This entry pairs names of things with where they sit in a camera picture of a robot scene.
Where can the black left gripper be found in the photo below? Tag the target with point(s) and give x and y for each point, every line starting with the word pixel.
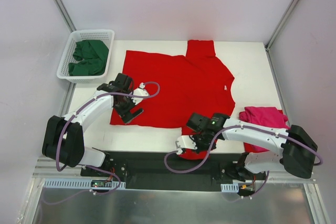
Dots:
pixel 130 115

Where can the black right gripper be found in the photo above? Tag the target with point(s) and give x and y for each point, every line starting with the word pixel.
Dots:
pixel 200 143

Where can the white plastic basket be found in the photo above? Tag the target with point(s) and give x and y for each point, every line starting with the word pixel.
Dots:
pixel 105 35

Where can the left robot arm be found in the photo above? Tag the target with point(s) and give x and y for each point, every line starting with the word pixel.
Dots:
pixel 64 136

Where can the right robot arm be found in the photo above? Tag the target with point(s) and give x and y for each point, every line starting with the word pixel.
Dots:
pixel 292 150

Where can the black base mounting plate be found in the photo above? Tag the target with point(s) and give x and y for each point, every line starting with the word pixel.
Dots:
pixel 145 170

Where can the green t shirt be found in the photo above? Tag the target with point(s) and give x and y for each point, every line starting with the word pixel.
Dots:
pixel 91 58

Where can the folded pink t shirt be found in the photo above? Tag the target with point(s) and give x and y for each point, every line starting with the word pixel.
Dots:
pixel 264 116

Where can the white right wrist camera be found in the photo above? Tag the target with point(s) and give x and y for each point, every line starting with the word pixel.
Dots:
pixel 183 143

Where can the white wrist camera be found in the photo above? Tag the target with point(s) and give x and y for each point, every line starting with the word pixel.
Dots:
pixel 183 143
pixel 138 95

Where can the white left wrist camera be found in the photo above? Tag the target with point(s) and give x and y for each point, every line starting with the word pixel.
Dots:
pixel 138 95

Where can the right white cable duct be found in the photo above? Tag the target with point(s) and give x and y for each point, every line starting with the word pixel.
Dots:
pixel 230 188

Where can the white cable duct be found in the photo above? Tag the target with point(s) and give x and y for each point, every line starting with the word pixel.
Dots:
pixel 230 188
pixel 67 183

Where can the aluminium front rail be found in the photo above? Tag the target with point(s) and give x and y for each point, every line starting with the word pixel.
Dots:
pixel 46 167

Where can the left white cable duct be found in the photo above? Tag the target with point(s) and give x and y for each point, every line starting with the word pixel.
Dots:
pixel 67 183

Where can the left aluminium frame post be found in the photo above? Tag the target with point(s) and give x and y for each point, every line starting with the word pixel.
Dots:
pixel 63 9

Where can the aluminium frame post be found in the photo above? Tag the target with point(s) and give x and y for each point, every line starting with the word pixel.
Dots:
pixel 282 23
pixel 63 9

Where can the right aluminium frame post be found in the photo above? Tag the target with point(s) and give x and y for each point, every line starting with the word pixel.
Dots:
pixel 282 23

